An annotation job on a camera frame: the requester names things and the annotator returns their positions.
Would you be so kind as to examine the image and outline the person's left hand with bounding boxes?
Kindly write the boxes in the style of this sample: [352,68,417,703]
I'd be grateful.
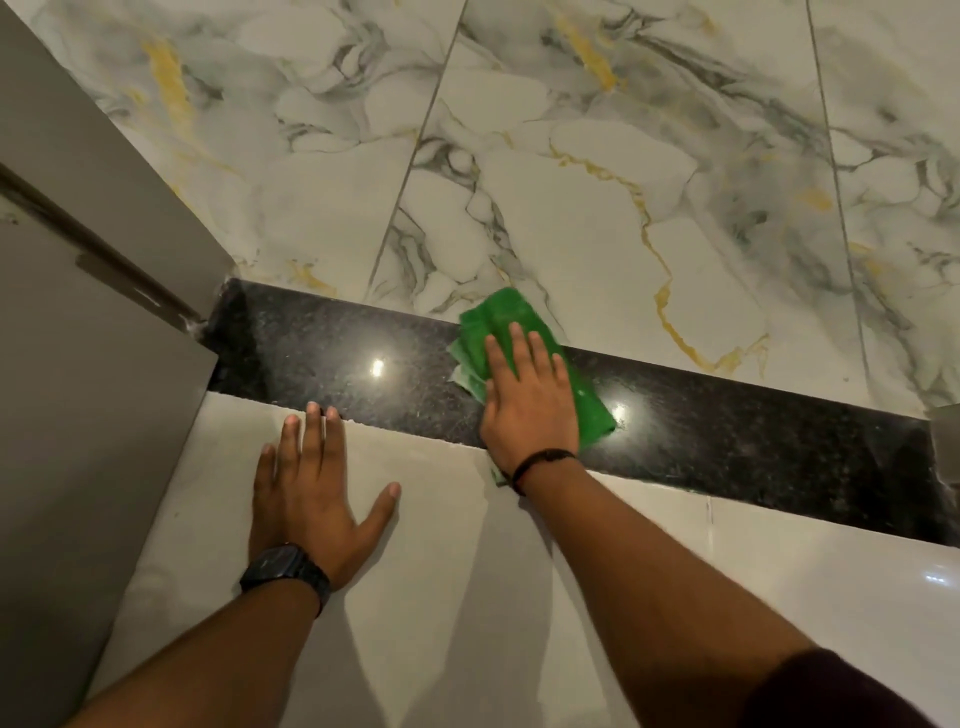
[249,402,402,592]

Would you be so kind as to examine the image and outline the person's right hand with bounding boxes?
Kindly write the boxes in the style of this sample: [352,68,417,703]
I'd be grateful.
[478,321,583,478]

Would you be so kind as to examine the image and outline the green cleaning cloth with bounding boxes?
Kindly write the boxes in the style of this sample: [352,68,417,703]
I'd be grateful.
[447,287,618,485]

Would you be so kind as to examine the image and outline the person's left forearm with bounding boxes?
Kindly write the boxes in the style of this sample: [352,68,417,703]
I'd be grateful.
[66,581,325,728]

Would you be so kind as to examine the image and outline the person's right forearm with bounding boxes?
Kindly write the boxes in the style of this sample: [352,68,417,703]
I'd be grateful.
[517,457,830,728]

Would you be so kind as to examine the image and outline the black granite threshold strip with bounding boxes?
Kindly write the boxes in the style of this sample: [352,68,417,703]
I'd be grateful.
[201,277,960,554]

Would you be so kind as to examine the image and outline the black thread wristband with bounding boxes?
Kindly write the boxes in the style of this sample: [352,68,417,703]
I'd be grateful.
[511,448,578,497]

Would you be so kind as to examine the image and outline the black wristwatch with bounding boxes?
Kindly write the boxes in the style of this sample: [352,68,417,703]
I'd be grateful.
[239,543,333,618]

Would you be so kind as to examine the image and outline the dark sleeve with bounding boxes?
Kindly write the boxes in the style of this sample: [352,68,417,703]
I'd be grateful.
[738,648,940,728]

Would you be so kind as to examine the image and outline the grey door frame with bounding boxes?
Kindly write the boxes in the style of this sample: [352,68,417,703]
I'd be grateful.
[0,0,240,728]

